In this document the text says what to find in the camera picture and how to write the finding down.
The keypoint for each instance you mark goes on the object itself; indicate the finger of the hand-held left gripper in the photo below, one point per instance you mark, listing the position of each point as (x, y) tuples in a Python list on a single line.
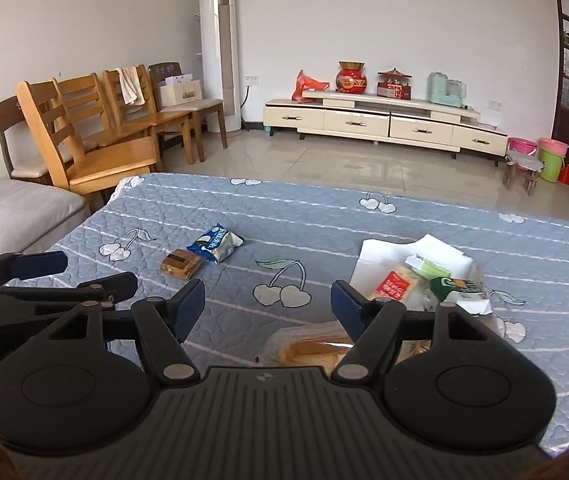
[(109, 286), (39, 263)]

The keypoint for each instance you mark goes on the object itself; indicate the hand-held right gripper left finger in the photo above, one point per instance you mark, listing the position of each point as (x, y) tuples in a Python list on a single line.
[(190, 306)]

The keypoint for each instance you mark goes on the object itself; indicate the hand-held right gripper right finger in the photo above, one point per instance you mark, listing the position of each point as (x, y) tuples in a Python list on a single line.
[(347, 306)]

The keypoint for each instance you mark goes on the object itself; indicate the red white snack packet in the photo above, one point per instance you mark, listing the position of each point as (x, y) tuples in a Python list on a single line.
[(397, 285)]

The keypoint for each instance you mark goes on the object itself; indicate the clear bread packet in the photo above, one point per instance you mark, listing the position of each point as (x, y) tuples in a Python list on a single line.
[(309, 347)]

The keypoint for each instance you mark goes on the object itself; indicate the white plastic bag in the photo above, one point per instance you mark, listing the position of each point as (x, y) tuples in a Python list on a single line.
[(379, 255)]

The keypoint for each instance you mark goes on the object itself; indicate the light green snack packet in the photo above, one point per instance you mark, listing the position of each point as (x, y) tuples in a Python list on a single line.
[(434, 267)]

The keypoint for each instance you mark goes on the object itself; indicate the green white snack packet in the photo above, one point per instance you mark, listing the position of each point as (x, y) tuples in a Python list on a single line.
[(456, 287)]

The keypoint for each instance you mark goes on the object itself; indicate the small clear cake packet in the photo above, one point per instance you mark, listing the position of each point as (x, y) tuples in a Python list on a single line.
[(180, 264)]

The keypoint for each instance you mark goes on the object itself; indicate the grey sofa cushion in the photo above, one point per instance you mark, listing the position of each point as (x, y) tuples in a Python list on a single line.
[(19, 205)]

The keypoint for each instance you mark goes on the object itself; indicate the blue white cookie packet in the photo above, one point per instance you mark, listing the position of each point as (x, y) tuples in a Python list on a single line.
[(214, 242)]

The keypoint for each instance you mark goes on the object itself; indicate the blue cherry print quilt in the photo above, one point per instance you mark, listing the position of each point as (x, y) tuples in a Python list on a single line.
[(314, 220)]

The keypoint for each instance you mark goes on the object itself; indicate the light wooden chair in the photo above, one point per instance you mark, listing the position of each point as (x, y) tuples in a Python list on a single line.
[(114, 160), (164, 120), (79, 97)]

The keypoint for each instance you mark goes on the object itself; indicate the dark brown cushioned chair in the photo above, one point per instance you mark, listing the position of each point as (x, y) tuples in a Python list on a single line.
[(204, 110), (12, 125)]

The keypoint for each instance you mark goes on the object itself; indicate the cream TV cabinet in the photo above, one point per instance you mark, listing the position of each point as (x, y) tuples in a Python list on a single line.
[(389, 122)]

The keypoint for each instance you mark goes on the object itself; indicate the beige towel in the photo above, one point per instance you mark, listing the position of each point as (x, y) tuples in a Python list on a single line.
[(130, 85)]

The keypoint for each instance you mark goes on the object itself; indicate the white cardboard box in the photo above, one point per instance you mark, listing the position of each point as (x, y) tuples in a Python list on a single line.
[(182, 92)]

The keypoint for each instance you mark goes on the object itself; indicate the red plastic bag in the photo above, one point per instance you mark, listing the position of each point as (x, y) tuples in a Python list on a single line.
[(309, 86)]

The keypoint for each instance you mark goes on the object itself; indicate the red gift box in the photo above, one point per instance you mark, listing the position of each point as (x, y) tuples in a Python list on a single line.
[(394, 87)]

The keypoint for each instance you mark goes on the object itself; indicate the small stool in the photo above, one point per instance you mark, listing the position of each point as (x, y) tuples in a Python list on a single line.
[(521, 165)]

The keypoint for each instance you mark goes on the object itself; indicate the red round jar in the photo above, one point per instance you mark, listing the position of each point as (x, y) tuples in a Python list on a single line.
[(351, 79)]

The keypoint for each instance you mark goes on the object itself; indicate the mint green kettle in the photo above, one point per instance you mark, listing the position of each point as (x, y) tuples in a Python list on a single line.
[(437, 87)]

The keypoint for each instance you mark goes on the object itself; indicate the pink basin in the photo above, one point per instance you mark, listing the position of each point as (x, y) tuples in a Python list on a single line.
[(521, 145)]

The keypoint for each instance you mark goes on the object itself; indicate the pale green blender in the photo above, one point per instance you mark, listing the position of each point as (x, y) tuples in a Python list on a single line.
[(456, 94)]

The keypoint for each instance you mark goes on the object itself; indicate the green bucket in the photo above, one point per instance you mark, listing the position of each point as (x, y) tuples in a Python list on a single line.
[(553, 160)]

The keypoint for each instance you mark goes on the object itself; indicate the small red container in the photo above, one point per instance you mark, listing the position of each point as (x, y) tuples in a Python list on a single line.
[(566, 174)]

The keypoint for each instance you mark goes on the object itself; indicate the white standing air conditioner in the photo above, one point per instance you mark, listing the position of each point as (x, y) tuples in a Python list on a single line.
[(219, 50)]

